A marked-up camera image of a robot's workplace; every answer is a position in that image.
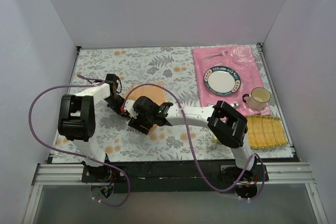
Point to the white plate green rim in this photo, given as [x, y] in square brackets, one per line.
[222, 81]

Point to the pink floral placemat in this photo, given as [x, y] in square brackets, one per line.
[239, 58]

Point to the cream enamel mug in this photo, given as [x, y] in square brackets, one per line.
[257, 99]

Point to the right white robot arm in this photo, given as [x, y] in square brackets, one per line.
[226, 124]

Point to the yellow-green mug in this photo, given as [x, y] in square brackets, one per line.
[215, 140]

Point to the yellow woven bamboo basket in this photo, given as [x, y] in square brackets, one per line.
[265, 132]

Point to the floral patterned tablecloth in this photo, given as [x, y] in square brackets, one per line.
[174, 66]

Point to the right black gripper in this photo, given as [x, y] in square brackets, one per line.
[138, 126]

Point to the orange satin napkin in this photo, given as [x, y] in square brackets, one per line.
[153, 92]

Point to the silver fork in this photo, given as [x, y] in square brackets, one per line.
[217, 55]

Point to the silver spoon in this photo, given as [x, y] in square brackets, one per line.
[234, 105]

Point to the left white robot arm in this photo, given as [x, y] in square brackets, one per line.
[77, 122]

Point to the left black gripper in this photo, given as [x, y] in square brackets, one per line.
[115, 100]

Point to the aluminium frame rail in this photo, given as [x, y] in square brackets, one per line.
[287, 171]

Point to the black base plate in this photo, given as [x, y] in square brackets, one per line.
[171, 176]

